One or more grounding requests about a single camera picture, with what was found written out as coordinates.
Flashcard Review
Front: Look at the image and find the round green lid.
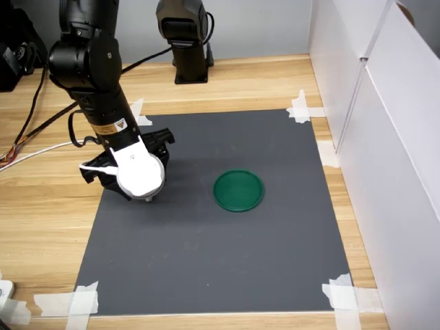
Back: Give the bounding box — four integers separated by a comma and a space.
212, 168, 266, 214

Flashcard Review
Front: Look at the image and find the white masking tape piece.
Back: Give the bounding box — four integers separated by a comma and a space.
128, 98, 154, 128
321, 272, 383, 330
0, 298, 32, 326
32, 280, 100, 330
286, 89, 327, 125
316, 140, 342, 168

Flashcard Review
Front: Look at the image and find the dark grey mat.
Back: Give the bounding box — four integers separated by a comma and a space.
74, 108, 353, 316

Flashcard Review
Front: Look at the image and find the black equipment bag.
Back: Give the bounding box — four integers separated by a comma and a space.
0, 6, 50, 93

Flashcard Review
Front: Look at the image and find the white partition panel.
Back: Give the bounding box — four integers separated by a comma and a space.
305, 0, 396, 149
335, 1, 440, 330

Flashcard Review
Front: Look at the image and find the white gripper camera box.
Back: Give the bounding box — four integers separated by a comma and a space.
109, 135, 166, 203

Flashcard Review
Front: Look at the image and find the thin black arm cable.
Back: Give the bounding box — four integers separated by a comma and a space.
67, 109, 105, 149

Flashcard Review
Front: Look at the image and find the white camera cable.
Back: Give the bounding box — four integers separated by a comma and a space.
0, 139, 120, 176

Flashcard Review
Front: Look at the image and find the black braided cable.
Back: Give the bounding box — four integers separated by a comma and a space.
0, 46, 173, 170
0, 64, 52, 162

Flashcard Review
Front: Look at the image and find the small white bracket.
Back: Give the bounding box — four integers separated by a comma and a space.
0, 279, 16, 310

